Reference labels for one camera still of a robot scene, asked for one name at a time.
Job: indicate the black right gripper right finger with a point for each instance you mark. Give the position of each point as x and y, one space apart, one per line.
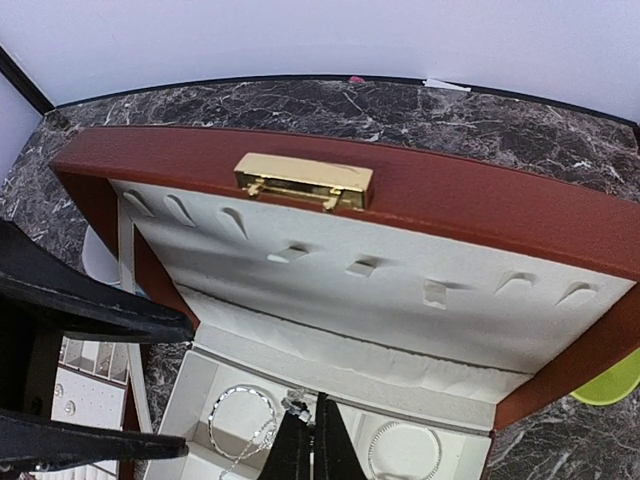
334 454

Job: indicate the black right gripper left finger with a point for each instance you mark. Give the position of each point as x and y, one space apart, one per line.
290 455

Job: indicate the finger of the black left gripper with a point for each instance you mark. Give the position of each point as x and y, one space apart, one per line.
31 443
82 308

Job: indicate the brown jewelry tray insert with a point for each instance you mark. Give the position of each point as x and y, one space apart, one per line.
92 386

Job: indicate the brown jewelry box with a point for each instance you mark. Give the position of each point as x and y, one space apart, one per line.
435 299

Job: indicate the light blue mug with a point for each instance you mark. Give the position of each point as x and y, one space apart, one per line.
97 260

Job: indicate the green bowl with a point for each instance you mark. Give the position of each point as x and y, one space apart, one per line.
613 385

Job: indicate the black left corner post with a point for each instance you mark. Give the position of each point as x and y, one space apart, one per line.
23 84

